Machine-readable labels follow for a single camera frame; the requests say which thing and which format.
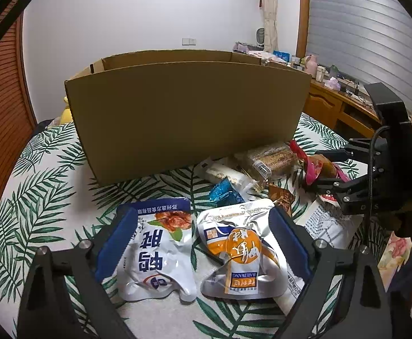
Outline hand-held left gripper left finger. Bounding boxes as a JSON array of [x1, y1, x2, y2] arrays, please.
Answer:
[[17, 207, 139, 339]]

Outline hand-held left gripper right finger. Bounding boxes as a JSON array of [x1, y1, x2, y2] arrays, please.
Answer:
[[268, 205, 394, 339]]

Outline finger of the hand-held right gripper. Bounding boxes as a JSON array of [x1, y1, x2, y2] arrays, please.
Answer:
[[314, 148, 353, 164], [311, 177, 355, 199]]

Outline red pink snack packet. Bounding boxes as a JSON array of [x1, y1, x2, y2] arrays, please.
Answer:
[[290, 140, 351, 186]]

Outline white printed snack packet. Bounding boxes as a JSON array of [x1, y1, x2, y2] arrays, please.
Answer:
[[275, 199, 364, 316]]

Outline white blue snack packet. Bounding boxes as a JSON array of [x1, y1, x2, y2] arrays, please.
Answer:
[[116, 197, 198, 302]]

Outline small brown snack packet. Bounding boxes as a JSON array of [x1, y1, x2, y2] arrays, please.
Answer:
[[268, 184, 295, 216]]

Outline white orange snack packet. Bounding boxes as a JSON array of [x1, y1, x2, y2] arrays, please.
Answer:
[[195, 199, 289, 300]]

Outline clear sesame bar packet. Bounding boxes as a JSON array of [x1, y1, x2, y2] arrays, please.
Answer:
[[236, 142, 300, 181]]

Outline small blue snack packet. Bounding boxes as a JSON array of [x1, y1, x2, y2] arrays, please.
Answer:
[[209, 178, 246, 203]]

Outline white bread packet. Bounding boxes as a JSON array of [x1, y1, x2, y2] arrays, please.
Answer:
[[197, 158, 259, 191]]

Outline brown cardboard box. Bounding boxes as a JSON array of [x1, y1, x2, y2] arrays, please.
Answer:
[[64, 50, 312, 186]]

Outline leaf print blanket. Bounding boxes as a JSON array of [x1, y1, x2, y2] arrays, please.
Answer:
[[0, 113, 390, 339]]

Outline pink floral cloth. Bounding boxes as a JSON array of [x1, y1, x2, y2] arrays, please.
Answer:
[[377, 233, 412, 283]]

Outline floral folded cloth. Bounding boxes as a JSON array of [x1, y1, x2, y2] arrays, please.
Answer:
[[246, 50, 291, 65]]

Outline grey window blinds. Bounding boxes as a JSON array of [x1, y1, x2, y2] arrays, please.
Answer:
[[305, 0, 412, 114]]

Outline yellow plush toy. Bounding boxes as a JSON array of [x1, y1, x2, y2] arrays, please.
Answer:
[[47, 95, 74, 129]]

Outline purple folded cloth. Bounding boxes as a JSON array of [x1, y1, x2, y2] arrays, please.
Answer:
[[233, 42, 263, 55]]

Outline dark cloth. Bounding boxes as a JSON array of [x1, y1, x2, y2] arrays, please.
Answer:
[[33, 119, 62, 135]]

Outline beige curtain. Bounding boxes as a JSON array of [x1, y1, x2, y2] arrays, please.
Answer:
[[259, 0, 281, 52]]

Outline wooden louvered wardrobe door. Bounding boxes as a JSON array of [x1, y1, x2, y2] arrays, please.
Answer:
[[0, 3, 37, 227]]

